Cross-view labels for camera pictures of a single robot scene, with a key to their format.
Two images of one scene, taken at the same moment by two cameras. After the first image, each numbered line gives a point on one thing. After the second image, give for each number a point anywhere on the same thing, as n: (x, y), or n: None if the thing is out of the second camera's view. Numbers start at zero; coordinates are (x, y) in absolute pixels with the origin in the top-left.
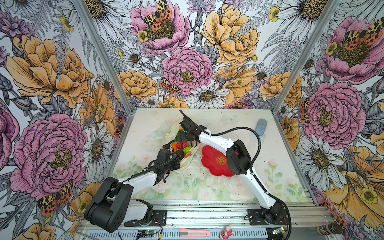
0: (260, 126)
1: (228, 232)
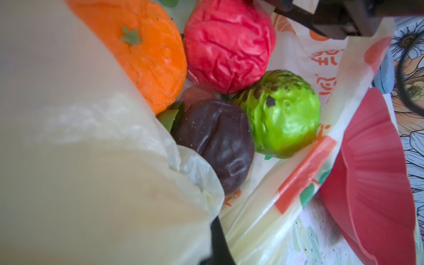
0: (383, 80)
1: None
